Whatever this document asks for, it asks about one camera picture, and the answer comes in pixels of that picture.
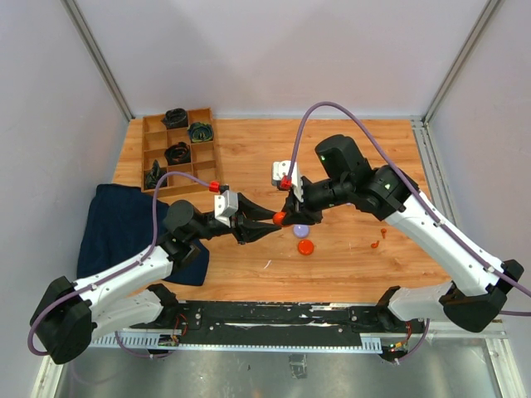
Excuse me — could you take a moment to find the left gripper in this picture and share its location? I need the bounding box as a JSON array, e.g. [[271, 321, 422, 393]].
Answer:
[[188, 193, 282, 245]]

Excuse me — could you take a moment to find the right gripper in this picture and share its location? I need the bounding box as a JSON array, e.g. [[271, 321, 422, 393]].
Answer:
[[280, 176, 352, 225]]

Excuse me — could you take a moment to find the purple earbud case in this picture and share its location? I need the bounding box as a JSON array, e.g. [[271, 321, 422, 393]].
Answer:
[[293, 225, 309, 239]]

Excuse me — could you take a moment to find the orange earbud case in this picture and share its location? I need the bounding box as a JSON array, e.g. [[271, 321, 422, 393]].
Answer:
[[272, 211, 286, 226], [297, 239, 314, 255]]

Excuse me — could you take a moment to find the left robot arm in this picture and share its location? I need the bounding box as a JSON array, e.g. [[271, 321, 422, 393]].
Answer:
[[27, 191, 280, 364]]

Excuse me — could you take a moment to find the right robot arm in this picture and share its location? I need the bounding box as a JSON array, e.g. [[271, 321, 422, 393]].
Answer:
[[282, 134, 524, 332]]

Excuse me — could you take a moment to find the rolled black orange tie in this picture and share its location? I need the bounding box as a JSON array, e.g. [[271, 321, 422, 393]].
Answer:
[[164, 142, 191, 166]]

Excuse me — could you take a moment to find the rolled green patterned tie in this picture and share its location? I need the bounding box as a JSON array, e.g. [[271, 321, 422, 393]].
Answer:
[[188, 122, 214, 143]]

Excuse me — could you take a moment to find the wooden compartment tray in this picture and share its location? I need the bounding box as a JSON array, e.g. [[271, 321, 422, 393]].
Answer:
[[141, 108, 222, 198]]

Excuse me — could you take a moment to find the folded dark tie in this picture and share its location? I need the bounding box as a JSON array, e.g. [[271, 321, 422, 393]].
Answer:
[[144, 159, 167, 190]]

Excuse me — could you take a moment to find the rolled black tie top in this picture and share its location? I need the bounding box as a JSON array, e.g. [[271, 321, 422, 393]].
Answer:
[[161, 108, 188, 129]]

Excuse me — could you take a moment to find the dark blue cloth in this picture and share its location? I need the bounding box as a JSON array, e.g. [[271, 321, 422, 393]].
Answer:
[[76, 183, 211, 287]]

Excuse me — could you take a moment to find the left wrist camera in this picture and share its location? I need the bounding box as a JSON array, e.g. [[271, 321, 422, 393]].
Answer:
[[214, 190, 239, 227]]

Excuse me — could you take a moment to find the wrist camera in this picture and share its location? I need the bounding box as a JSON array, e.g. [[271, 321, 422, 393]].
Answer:
[[271, 160, 303, 201], [214, 190, 239, 227]]

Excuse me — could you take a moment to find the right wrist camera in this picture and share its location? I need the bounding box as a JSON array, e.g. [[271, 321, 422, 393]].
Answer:
[[271, 160, 303, 201]]

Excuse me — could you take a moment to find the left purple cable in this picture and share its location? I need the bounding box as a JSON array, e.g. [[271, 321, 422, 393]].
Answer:
[[27, 172, 221, 385]]

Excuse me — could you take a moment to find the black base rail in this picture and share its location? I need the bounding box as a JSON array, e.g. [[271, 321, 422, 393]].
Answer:
[[149, 301, 384, 347]]

